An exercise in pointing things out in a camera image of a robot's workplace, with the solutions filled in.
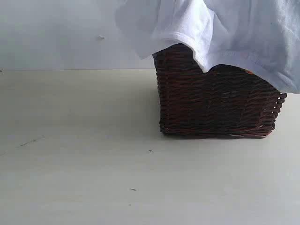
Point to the white t-shirt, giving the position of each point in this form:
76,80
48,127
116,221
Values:
261,36

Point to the dark brown wicker basket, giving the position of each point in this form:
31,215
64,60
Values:
224,102

